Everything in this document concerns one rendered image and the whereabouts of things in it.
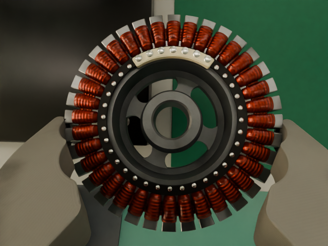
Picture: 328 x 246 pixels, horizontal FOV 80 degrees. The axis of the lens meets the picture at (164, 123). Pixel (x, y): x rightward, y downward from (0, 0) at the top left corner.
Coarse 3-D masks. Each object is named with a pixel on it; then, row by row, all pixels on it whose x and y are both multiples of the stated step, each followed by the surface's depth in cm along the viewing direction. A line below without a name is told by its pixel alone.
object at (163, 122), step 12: (156, 0) 20; (168, 0) 20; (156, 12) 19; (168, 12) 19; (156, 84) 19; (168, 84) 19; (168, 108) 19; (156, 120) 19; (168, 120) 19; (168, 132) 19; (0, 144) 19; (12, 144) 19; (72, 144) 19; (0, 156) 19; (144, 156) 19; (168, 156) 18
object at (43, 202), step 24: (24, 144) 8; (48, 144) 8; (0, 168) 7; (24, 168) 7; (48, 168) 7; (72, 168) 9; (0, 192) 6; (24, 192) 6; (48, 192) 6; (72, 192) 6; (0, 216) 6; (24, 216) 6; (48, 216) 6; (72, 216) 6; (0, 240) 5; (24, 240) 5; (48, 240) 5; (72, 240) 6
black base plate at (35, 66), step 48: (0, 0) 18; (48, 0) 18; (96, 0) 18; (144, 0) 17; (0, 48) 18; (48, 48) 17; (0, 96) 17; (48, 96) 17; (144, 96) 17; (144, 144) 16
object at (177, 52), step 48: (96, 48) 10; (144, 48) 10; (192, 48) 10; (240, 48) 10; (96, 96) 10; (240, 96) 10; (96, 144) 10; (192, 144) 12; (240, 144) 10; (144, 192) 10; (192, 192) 10; (240, 192) 9
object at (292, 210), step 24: (288, 120) 10; (288, 144) 8; (312, 144) 8; (288, 168) 7; (312, 168) 7; (288, 192) 6; (312, 192) 6; (264, 216) 6; (288, 216) 6; (312, 216) 6; (264, 240) 6; (288, 240) 5; (312, 240) 5
